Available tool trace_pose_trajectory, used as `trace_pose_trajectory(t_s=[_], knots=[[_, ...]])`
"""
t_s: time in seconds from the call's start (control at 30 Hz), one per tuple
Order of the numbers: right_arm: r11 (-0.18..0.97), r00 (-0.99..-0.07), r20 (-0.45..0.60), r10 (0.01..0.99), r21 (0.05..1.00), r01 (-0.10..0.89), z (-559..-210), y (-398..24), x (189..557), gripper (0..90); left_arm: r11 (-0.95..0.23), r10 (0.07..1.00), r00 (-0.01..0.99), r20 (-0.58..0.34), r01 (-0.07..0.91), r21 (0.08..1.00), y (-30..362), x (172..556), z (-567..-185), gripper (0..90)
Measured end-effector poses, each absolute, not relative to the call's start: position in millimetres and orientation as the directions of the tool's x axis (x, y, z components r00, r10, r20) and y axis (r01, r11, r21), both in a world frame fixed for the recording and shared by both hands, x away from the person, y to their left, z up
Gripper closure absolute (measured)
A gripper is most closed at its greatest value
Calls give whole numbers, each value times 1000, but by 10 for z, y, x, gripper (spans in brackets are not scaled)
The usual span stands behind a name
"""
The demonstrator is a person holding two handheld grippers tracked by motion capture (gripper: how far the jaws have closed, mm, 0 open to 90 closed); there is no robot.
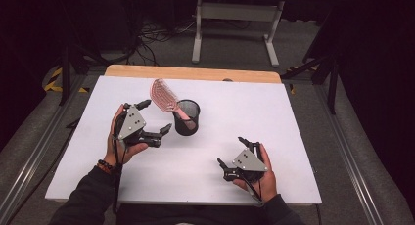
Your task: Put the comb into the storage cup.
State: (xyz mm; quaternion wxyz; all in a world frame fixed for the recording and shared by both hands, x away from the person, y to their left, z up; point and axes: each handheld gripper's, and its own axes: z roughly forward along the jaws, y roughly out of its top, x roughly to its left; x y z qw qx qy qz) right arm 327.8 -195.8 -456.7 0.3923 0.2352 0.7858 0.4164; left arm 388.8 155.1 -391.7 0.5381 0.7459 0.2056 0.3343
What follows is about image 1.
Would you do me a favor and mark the black metal stand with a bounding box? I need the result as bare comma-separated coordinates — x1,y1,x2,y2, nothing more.
281,52,341,115
58,43,111,107

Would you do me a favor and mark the person's dark lap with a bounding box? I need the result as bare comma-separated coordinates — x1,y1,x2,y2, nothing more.
116,203,266,225

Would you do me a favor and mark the aluminium floor rail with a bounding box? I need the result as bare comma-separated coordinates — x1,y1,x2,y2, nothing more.
0,73,86,225
313,83,388,225

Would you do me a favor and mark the white metal desk frame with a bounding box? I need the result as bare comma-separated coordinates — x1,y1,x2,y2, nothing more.
191,0,286,68

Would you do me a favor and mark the wooden table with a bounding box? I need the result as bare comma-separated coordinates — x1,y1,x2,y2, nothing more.
104,64,282,85

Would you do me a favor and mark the pink hairbrush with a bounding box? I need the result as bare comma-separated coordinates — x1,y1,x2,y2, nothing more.
149,78,196,122

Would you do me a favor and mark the left hand-held gripper cable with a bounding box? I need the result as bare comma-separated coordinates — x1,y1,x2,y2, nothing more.
111,135,126,215

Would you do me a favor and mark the hand-held gripper cable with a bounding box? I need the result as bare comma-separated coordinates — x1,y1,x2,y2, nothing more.
242,175,264,205
111,135,126,215

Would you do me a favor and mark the dark beaded bracelet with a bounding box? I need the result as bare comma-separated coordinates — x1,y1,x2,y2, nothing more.
96,158,116,174

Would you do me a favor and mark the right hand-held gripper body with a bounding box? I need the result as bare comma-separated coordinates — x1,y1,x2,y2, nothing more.
223,141,269,184

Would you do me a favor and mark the right hand-held gripper cable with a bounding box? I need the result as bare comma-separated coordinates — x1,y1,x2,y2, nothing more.
242,175,264,205

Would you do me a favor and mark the person's right hand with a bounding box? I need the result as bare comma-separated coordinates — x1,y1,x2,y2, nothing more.
232,143,278,203

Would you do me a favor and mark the yellow black hazard tape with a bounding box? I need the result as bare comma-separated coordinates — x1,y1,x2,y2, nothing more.
44,67,90,94
286,66,319,96

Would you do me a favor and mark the person's left hand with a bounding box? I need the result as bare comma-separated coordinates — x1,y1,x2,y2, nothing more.
104,103,150,167

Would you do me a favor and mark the white table board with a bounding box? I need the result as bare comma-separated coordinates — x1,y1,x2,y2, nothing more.
44,75,323,206

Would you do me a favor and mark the black mesh pen holder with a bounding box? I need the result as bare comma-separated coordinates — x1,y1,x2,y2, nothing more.
171,99,201,137

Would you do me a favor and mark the tangle of black floor cables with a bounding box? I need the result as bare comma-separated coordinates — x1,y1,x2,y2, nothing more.
128,18,199,67

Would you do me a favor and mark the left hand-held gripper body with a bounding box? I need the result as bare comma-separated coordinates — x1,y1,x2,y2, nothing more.
112,102,163,149

